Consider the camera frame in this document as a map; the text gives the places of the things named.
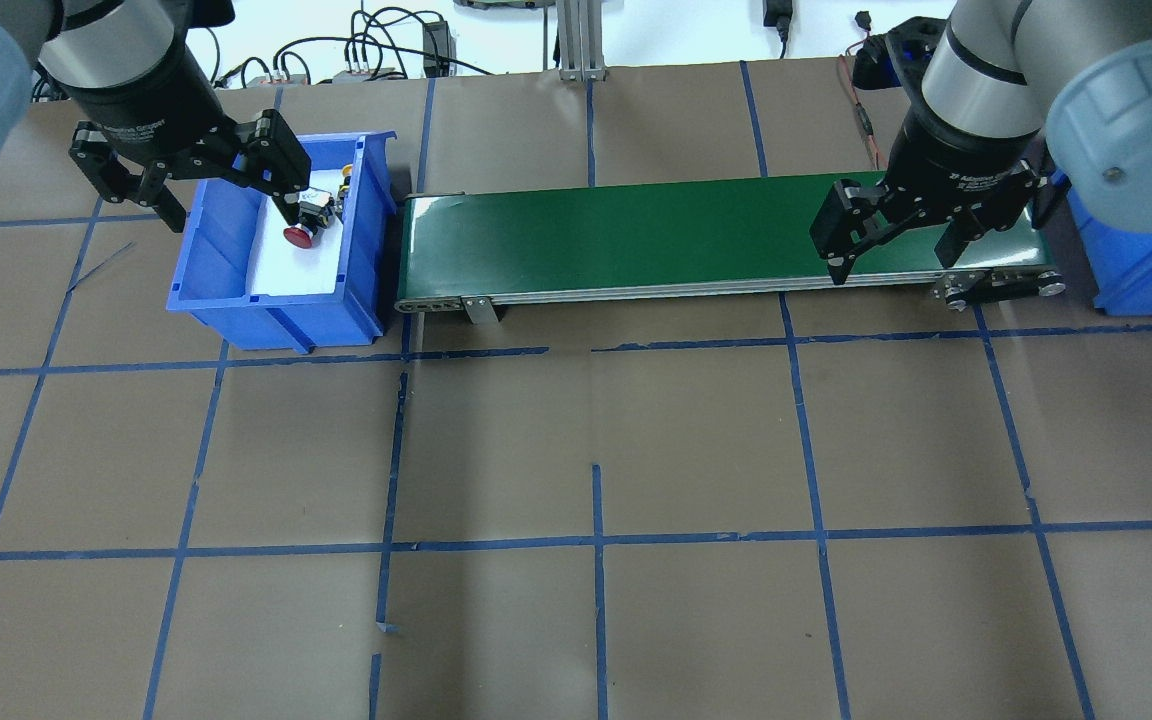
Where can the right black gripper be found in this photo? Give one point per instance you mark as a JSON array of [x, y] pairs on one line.
[[953, 152]]

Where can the black power adapter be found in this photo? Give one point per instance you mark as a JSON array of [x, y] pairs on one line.
[[437, 49]]

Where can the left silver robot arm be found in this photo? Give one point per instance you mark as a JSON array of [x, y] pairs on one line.
[[92, 44]]

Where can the aluminium frame post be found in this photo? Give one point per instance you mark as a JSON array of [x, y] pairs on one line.
[[580, 41]]

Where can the blue plastic bin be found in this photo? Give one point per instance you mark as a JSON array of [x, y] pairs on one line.
[[237, 275], [1121, 263]]

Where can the right blue plastic bin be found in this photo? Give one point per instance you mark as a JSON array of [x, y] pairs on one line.
[[1121, 263]]

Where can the left blue plastic bin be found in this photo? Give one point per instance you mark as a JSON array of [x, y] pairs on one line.
[[237, 275]]

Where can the green conveyor belt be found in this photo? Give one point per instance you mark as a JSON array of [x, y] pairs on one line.
[[473, 253]]

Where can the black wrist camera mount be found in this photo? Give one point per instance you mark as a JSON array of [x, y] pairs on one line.
[[899, 56]]

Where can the red push button switch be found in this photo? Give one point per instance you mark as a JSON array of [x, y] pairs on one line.
[[316, 211]]

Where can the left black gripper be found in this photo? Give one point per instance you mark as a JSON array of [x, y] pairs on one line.
[[149, 108]]

